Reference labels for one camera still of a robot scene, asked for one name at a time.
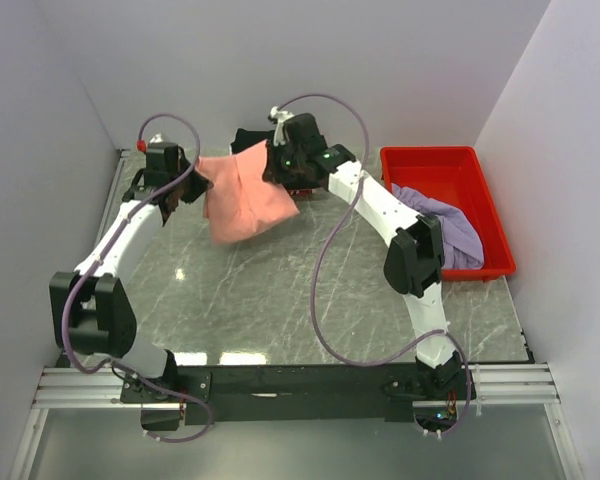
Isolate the salmon pink t shirt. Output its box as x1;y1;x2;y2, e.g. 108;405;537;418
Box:
196;141;299;244

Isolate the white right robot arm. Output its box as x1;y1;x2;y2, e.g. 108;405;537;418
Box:
263;107;466;396

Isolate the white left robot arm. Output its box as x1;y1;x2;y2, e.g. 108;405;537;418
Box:
49;141;210;390

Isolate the red patterned folded t shirt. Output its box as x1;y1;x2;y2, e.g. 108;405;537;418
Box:
286;188;316;199

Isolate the black folded t shirt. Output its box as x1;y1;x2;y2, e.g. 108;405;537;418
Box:
230;128;274;162

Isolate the red plastic bin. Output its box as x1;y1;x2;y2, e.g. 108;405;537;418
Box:
380;146;516;282

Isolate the lavender t shirt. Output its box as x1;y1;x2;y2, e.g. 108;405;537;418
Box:
391;184;485;270

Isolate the aluminium left side rail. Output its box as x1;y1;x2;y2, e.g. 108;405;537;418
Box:
64;148;131;351

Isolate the aluminium rail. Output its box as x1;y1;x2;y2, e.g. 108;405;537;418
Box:
32;364;560;409
64;148;131;351

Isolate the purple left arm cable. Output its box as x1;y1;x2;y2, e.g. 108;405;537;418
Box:
63;113;216;444

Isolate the aluminium front rail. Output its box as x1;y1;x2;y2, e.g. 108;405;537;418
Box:
32;364;560;409

